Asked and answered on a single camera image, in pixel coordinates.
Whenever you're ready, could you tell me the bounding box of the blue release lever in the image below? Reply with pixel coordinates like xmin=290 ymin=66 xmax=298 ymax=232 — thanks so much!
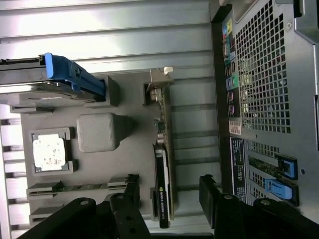
xmin=263 ymin=177 xmax=293 ymax=200

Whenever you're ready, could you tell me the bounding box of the green RAM stick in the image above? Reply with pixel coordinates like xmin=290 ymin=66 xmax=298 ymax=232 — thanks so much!
xmin=51 ymin=184 xmax=112 ymax=193

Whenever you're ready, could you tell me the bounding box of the gray parts rack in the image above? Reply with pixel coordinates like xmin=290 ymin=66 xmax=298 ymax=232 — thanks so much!
xmin=9 ymin=73 xmax=181 ymax=224

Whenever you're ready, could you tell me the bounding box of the blue card retention latch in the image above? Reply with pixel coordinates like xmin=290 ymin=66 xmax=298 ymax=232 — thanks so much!
xmin=282 ymin=158 xmax=299 ymax=181

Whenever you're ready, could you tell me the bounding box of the silver CPU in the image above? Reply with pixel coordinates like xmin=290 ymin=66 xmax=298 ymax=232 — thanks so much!
xmin=32 ymin=138 xmax=68 ymax=169

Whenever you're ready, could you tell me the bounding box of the open black PC case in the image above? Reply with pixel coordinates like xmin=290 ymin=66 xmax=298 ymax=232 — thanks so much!
xmin=211 ymin=0 xmax=319 ymax=226

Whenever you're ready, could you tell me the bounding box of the hard disk blue carrier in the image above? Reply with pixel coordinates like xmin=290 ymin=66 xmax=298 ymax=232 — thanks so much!
xmin=0 ymin=52 xmax=107 ymax=103

